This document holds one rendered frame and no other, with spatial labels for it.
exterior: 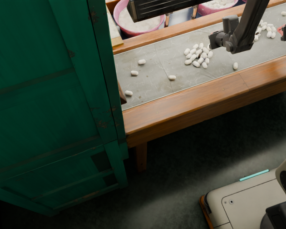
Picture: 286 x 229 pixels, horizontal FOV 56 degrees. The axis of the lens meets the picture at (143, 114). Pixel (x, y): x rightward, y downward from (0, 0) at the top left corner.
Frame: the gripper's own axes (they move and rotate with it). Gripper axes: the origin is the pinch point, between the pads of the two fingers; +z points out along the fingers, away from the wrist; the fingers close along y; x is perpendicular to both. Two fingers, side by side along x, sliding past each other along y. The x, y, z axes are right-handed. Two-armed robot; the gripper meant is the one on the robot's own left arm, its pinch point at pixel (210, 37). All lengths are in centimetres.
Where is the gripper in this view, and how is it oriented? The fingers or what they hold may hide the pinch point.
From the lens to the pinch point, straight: 132.8
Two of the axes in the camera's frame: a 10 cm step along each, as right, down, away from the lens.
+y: -9.3, 3.3, -1.5
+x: 2.4, 8.7, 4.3
